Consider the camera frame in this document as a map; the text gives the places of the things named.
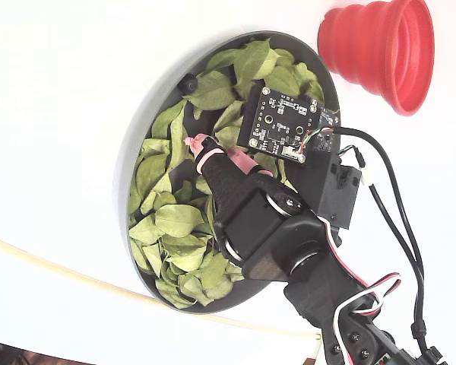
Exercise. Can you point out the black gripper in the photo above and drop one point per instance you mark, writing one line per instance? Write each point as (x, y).
(248, 217)

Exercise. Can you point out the pile of green leaves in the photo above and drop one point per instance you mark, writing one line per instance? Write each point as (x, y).
(178, 220)

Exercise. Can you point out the dark grey round bowl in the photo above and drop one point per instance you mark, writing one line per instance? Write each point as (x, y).
(228, 300)

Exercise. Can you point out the red collapsible silicone cup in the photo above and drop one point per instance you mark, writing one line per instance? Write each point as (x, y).
(365, 57)

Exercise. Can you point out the blueberry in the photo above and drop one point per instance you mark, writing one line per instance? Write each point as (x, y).
(188, 83)

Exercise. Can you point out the long thin wooden stick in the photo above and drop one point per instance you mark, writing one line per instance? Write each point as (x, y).
(137, 297)

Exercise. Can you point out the black camera circuit board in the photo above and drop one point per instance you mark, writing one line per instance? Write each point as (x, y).
(327, 133)
(277, 118)

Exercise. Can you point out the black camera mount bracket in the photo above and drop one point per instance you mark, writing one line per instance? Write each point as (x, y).
(338, 197)

